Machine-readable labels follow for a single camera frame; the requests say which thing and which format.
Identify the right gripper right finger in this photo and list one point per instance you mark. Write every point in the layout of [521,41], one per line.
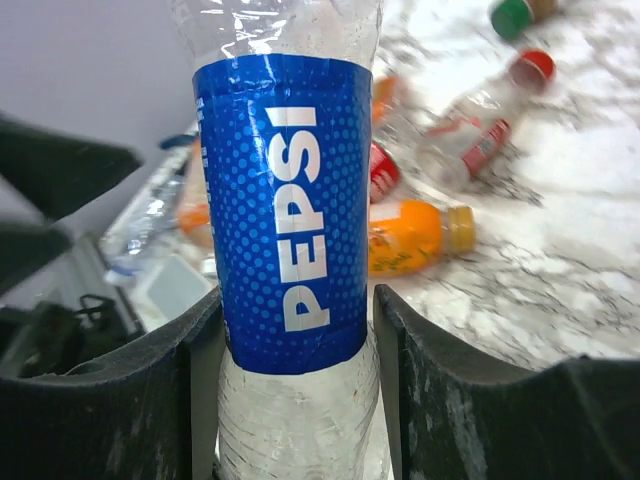
[455,412]

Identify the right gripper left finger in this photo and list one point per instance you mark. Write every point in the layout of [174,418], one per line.
[147,410]

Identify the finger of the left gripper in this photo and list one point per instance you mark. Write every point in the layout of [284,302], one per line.
[27,248]
[57,173]

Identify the orange juice bottle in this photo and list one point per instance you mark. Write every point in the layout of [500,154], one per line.
[408,236]

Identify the blue Pepsi bottle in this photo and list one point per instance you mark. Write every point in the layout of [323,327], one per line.
[283,95]

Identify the clear water bottle left edge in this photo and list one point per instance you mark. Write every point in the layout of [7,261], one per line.
[131,240]

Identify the large orange label bottle left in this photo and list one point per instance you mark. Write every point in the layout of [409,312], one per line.
[192,213]

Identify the red label clear bottle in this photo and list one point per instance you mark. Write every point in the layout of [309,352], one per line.
[384,174]

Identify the red cap clear bottle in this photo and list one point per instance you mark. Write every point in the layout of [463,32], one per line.
[473,130]

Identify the orange label crushed bottle left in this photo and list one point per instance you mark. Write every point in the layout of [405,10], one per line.
[391,122]

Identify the green cap tea bottle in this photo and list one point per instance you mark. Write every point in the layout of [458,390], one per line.
[510,18]

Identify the blue handled pliers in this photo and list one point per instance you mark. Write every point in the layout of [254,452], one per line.
[177,141]

